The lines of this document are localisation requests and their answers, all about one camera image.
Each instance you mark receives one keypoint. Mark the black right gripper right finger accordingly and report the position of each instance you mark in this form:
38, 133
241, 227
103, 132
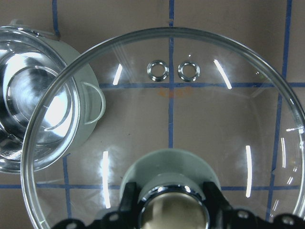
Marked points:
223, 216

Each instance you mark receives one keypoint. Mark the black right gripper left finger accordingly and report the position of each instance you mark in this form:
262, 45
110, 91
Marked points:
124, 217

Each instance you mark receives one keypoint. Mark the glass pot lid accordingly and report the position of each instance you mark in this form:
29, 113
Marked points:
183, 107

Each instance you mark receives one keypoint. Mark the light green steel pot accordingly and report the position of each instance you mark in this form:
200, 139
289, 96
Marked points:
30, 60

